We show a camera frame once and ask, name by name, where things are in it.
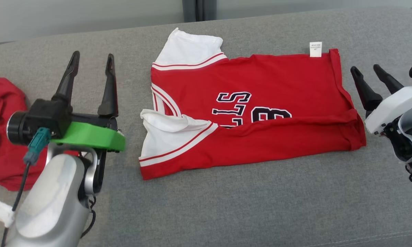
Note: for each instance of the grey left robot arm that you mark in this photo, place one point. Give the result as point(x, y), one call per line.
point(51, 206)

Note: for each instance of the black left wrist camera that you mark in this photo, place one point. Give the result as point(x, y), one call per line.
point(45, 116)

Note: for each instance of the red shorts white trim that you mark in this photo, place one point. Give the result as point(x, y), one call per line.
point(0, 137)

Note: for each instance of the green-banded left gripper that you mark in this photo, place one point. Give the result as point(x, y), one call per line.
point(89, 135)

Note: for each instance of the red white basketball jersey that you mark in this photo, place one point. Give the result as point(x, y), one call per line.
point(278, 79)

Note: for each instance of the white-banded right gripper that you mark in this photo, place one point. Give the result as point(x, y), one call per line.
point(391, 108)

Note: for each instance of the grey partition post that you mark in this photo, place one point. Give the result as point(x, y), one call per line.
point(199, 8)

